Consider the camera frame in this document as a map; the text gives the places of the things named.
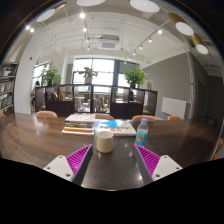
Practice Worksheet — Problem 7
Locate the group of ceiling lights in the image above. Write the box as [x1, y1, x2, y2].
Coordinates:
[24, 0, 210, 64]

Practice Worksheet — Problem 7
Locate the cream round cup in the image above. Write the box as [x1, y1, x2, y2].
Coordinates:
[96, 130, 115, 155]

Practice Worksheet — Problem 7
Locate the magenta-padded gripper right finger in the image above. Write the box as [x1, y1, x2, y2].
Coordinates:
[132, 144, 184, 186]

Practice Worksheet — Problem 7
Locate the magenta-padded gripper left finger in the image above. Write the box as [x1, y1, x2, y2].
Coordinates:
[43, 143, 95, 187]

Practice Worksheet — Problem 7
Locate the stack of books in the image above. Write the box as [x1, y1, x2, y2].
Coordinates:
[61, 113, 97, 136]

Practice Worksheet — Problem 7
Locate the dark open shelf unit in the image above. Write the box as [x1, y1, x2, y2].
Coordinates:
[33, 83, 159, 120]

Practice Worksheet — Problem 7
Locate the white wall board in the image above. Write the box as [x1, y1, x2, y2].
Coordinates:
[160, 96, 188, 120]

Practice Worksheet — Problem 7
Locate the clear blue-capped water bottle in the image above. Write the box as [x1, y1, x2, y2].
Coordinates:
[134, 118, 150, 149]

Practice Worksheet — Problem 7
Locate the potted green plant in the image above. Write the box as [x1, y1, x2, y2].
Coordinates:
[78, 66, 99, 85]
[41, 64, 63, 87]

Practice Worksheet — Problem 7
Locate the tall wall bookshelf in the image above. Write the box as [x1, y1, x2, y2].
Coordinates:
[0, 61, 20, 116]

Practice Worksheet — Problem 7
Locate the large bushy potted plant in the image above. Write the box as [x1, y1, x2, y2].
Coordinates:
[122, 65, 148, 89]

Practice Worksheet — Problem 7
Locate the large blue white cover book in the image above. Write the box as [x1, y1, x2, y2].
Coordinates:
[97, 119, 138, 137]

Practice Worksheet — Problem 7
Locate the white ceiling air conditioner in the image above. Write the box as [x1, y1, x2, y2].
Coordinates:
[97, 33, 121, 51]

